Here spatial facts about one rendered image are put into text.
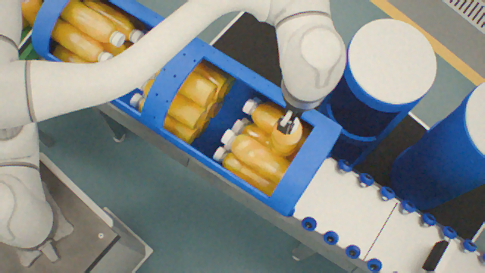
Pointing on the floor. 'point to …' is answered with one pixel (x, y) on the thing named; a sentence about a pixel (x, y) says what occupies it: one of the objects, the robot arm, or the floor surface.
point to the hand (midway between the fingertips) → (291, 117)
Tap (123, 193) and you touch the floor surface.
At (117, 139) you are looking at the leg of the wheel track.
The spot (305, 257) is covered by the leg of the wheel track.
